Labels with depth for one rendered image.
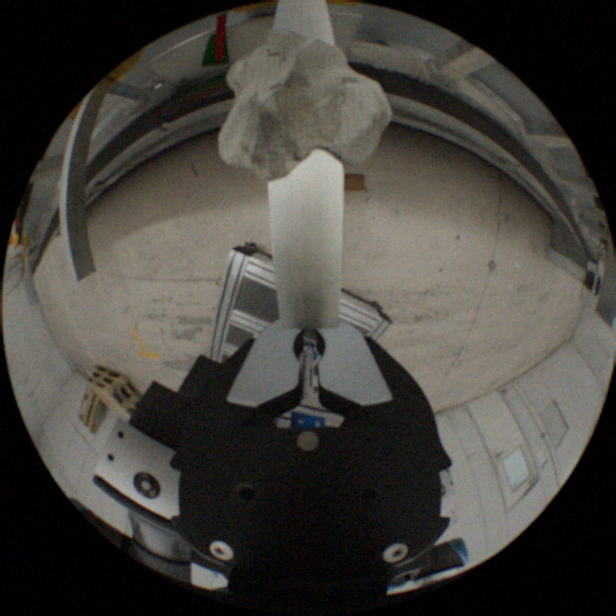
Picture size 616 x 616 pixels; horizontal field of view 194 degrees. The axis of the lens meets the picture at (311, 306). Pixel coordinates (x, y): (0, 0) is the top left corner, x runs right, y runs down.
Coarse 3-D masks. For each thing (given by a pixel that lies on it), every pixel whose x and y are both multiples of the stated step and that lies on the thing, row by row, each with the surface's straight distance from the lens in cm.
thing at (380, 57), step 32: (352, 64) 35; (384, 64) 37; (416, 64) 41; (160, 96) 43; (416, 96) 42; (448, 96) 42; (480, 96) 49; (128, 128) 48; (480, 128) 52; (512, 128) 55; (96, 160) 59; (544, 160) 72; (576, 224) 121; (32, 256) 181
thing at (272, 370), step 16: (272, 336) 10; (288, 336) 9; (256, 352) 9; (272, 352) 9; (288, 352) 8; (256, 368) 8; (272, 368) 8; (288, 368) 8; (240, 384) 8; (256, 384) 8; (272, 384) 7; (288, 384) 7; (240, 400) 7; (256, 400) 7; (272, 400) 7; (288, 400) 8; (272, 416) 8
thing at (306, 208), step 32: (288, 0) 20; (320, 0) 20; (320, 32) 13; (320, 160) 8; (288, 192) 8; (320, 192) 8; (288, 224) 8; (320, 224) 7; (288, 256) 8; (320, 256) 8; (288, 288) 8; (320, 288) 8; (288, 320) 9; (320, 320) 9
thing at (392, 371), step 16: (368, 336) 10; (384, 352) 9; (384, 368) 8; (400, 368) 8; (400, 384) 8; (416, 384) 8; (400, 400) 7; (416, 400) 8; (368, 416) 7; (384, 416) 7; (400, 416) 7; (416, 416) 7; (432, 416) 7; (416, 432) 7; (432, 432) 7; (432, 448) 7; (448, 464) 7; (368, 496) 6
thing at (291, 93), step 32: (288, 32) 12; (256, 64) 10; (288, 64) 9; (320, 64) 9; (256, 96) 7; (288, 96) 8; (320, 96) 8; (352, 96) 8; (384, 96) 9; (224, 128) 9; (256, 128) 7; (288, 128) 7; (320, 128) 8; (352, 128) 7; (256, 160) 8; (288, 160) 8; (352, 160) 8
